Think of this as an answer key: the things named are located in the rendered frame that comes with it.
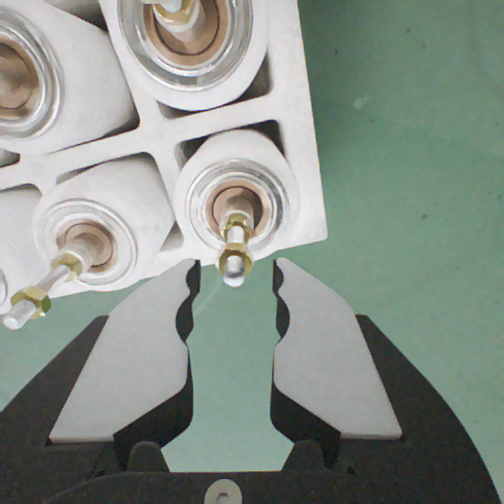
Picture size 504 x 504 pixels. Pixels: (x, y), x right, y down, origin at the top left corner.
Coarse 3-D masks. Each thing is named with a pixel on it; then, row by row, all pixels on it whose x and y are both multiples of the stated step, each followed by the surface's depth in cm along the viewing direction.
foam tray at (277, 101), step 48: (48, 0) 21; (96, 0) 23; (288, 0) 22; (288, 48) 23; (144, 96) 24; (240, 96) 34; (288, 96) 25; (96, 144) 26; (144, 144) 26; (192, 144) 36; (288, 144) 26; (288, 240) 31
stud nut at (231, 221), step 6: (228, 216) 18; (234, 216) 18; (240, 216) 18; (228, 222) 18; (234, 222) 18; (240, 222) 18; (246, 222) 18; (222, 228) 18; (228, 228) 18; (246, 228) 18; (222, 234) 18; (246, 234) 18; (246, 240) 18
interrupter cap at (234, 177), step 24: (216, 168) 20; (240, 168) 20; (264, 168) 20; (192, 192) 21; (216, 192) 21; (240, 192) 21; (264, 192) 21; (192, 216) 21; (216, 216) 22; (264, 216) 22; (288, 216) 22; (216, 240) 22; (264, 240) 23
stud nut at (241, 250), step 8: (224, 248) 15; (232, 248) 14; (240, 248) 14; (216, 256) 15; (224, 256) 15; (240, 256) 15; (248, 256) 15; (216, 264) 15; (224, 264) 15; (248, 264) 15; (248, 272) 15
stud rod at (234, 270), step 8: (232, 232) 17; (240, 232) 17; (232, 240) 16; (240, 240) 16; (232, 256) 15; (232, 264) 14; (240, 264) 14; (224, 272) 14; (232, 272) 13; (240, 272) 14; (224, 280) 14; (232, 280) 14; (240, 280) 14
